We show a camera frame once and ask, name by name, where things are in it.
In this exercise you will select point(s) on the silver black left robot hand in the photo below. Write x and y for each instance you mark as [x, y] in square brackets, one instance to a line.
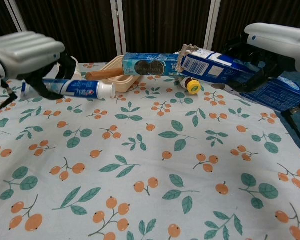
[25, 55]

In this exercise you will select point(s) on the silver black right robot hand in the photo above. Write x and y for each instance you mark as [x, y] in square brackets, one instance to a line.
[275, 37]

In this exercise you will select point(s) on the blue white toothpaste tube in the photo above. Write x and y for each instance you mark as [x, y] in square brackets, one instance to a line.
[82, 88]

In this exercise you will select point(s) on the blue toothpaste carton box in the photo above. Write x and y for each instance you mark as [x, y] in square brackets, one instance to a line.
[210, 68]

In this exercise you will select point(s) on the blue cookie box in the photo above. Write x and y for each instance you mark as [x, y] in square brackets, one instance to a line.
[150, 65]

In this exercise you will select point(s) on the white flower print paper cup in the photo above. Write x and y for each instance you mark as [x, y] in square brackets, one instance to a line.
[78, 71]

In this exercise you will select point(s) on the wooden rolling pin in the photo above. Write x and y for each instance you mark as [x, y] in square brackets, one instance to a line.
[102, 73]

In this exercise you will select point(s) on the brown bottle with yellow cap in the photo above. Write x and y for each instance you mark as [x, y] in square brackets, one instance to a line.
[193, 86]

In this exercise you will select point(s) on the beige rectangular food tray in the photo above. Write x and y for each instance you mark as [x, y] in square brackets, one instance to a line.
[120, 83]

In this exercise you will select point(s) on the fruit and leaf print tablecloth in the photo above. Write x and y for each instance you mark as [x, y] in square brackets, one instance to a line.
[115, 175]

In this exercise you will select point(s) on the white screen frame post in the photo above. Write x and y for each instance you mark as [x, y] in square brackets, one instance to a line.
[15, 15]
[211, 25]
[118, 25]

